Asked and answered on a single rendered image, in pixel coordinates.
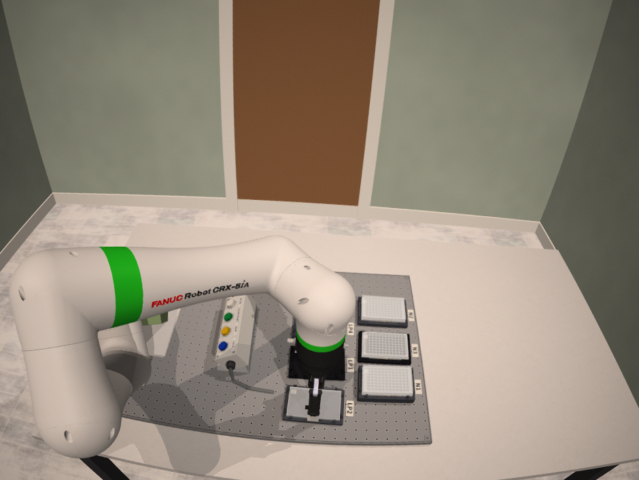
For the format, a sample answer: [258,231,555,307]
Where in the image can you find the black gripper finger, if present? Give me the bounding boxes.
[305,373,326,422]

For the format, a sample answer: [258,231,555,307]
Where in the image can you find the grey push-button control panel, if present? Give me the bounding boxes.
[214,295,274,394]

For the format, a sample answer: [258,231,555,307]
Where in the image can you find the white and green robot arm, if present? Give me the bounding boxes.
[9,235,356,458]

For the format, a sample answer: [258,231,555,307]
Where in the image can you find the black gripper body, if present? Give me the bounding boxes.
[300,360,336,384]

